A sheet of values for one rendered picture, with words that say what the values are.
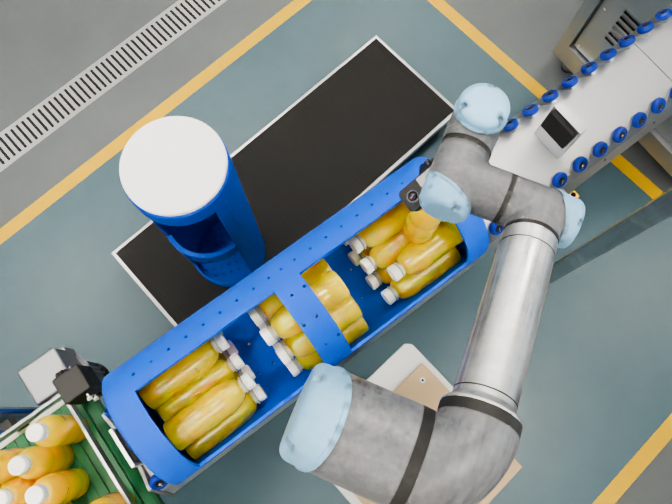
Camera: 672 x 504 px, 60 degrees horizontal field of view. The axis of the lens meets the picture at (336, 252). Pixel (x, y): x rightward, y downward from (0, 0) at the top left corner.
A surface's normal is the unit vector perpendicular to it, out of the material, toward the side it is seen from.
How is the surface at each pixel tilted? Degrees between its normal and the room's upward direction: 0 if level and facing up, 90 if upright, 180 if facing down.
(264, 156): 0
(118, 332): 0
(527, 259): 17
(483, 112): 0
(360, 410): 25
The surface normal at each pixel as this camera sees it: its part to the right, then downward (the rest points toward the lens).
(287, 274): -0.28, -0.60
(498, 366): -0.01, -0.54
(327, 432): -0.11, -0.16
